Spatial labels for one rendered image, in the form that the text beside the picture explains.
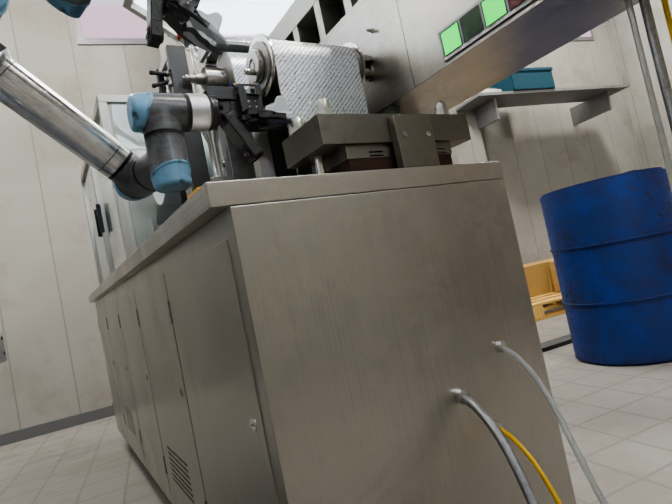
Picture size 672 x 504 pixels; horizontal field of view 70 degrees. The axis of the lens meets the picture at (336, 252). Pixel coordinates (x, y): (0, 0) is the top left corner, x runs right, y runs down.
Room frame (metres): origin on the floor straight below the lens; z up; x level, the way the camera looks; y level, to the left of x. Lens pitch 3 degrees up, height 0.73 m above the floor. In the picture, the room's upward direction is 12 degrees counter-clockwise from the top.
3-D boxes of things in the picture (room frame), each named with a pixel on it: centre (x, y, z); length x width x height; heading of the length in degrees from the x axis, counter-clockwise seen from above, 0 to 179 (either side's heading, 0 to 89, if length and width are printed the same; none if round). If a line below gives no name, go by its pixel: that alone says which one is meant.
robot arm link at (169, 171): (0.95, 0.30, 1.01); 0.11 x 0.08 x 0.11; 48
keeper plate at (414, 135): (0.99, -0.21, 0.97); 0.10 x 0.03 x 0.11; 122
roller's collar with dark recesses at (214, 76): (1.33, 0.24, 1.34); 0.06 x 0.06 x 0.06; 32
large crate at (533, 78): (5.10, -2.28, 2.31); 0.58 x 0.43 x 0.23; 112
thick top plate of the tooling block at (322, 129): (1.06, -0.15, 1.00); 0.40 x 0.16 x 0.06; 122
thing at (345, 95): (1.14, -0.05, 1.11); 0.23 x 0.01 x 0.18; 122
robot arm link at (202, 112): (0.98, 0.22, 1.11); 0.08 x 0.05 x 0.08; 32
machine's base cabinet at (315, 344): (1.95, 0.54, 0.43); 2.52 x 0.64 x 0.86; 32
